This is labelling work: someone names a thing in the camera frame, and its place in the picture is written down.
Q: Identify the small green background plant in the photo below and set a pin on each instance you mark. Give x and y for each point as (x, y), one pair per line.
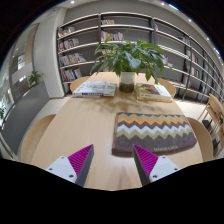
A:
(34, 78)

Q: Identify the zigzag patterned grey towel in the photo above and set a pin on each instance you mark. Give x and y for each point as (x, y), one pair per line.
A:
(153, 130)

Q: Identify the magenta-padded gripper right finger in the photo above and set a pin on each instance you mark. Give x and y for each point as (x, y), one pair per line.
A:
(161, 167)

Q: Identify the wooden frame chairs group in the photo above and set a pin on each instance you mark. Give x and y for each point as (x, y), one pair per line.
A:
(213, 106)

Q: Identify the yellow book stack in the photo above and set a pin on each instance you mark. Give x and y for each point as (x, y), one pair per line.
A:
(153, 91)

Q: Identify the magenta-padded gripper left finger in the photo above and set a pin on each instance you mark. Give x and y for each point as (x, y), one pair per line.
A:
(63, 167)

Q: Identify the grey bookshelf unit with books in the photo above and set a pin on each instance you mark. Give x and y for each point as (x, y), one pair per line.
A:
(83, 36)

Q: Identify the light wooden shell chair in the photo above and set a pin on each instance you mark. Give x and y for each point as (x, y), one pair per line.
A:
(201, 140)
(168, 86)
(35, 136)
(78, 83)

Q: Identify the ceiling spot lights group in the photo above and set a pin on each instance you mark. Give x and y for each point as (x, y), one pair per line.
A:
(173, 6)

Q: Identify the green potted plant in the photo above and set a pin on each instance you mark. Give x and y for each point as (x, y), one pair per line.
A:
(128, 60)

